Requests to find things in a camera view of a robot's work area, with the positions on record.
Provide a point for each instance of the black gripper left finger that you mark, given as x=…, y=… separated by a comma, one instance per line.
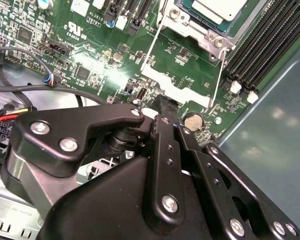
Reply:
x=65, y=125

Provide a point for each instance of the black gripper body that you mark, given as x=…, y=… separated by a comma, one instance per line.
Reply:
x=102, y=207

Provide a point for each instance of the silver CPU plate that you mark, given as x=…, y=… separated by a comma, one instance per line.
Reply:
x=215, y=7

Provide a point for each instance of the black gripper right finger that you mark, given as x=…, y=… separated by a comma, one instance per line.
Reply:
x=212, y=175

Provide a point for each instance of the metal socket cover frame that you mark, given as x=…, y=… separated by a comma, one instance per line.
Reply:
x=162, y=80

